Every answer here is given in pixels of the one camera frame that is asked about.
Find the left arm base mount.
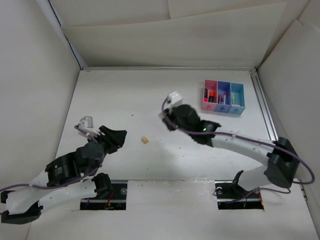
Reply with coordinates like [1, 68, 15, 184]
[79, 180, 128, 211]

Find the dark blue container box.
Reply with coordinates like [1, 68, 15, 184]
[216, 81, 231, 113]

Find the pink container box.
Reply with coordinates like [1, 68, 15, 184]
[201, 79, 218, 112]

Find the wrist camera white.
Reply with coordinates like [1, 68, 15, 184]
[165, 91, 183, 112]
[76, 116, 99, 137]

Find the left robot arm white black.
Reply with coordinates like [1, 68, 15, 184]
[0, 123, 127, 225]

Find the white marker pink cap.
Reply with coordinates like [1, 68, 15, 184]
[223, 92, 227, 105]

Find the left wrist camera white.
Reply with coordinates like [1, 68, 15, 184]
[76, 116, 99, 137]

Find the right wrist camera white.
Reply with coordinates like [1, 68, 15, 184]
[165, 91, 183, 112]

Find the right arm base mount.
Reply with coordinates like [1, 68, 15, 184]
[212, 170, 264, 210]

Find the tan eraser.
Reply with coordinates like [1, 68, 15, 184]
[141, 136, 148, 144]

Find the green eraser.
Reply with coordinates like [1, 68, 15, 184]
[231, 92, 237, 105]

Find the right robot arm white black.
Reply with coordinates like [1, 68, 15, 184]
[160, 104, 300, 197]

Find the light blue container box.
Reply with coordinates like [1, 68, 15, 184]
[228, 83, 246, 115]

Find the orange highlighter black body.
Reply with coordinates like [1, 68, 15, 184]
[208, 91, 216, 103]

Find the pink highlighter black body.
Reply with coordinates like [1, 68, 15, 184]
[203, 88, 208, 102]

